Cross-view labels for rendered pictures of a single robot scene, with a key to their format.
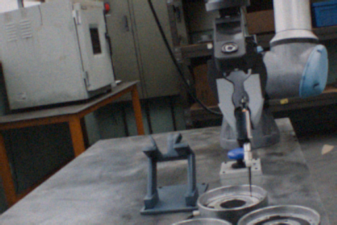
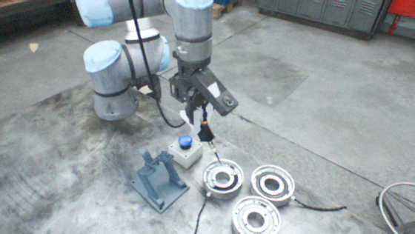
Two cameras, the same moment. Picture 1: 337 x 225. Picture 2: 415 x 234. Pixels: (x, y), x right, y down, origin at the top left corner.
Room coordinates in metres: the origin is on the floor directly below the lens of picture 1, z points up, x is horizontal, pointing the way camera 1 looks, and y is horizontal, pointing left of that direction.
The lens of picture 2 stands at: (0.50, 0.31, 1.39)
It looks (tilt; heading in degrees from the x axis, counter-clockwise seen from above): 40 degrees down; 299
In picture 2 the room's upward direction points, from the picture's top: straight up
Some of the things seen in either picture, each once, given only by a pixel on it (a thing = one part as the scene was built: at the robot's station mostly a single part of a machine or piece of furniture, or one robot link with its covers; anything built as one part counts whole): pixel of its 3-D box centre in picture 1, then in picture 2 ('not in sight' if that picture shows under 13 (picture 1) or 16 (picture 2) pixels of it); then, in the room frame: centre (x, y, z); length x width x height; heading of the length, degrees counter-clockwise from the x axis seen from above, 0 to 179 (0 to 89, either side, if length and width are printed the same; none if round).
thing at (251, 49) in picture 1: (233, 37); (193, 78); (0.77, -0.12, 1.07); 0.09 x 0.08 x 0.12; 166
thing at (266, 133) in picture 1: (247, 122); (114, 95); (1.14, -0.19, 0.85); 0.15 x 0.15 x 0.10
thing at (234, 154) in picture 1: (239, 163); (185, 144); (0.80, -0.11, 0.85); 0.04 x 0.04 x 0.05
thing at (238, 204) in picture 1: (233, 208); (222, 179); (0.66, -0.07, 0.82); 0.10 x 0.10 x 0.04
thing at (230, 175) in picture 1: (241, 175); (184, 149); (0.80, -0.11, 0.82); 0.08 x 0.07 x 0.05; 169
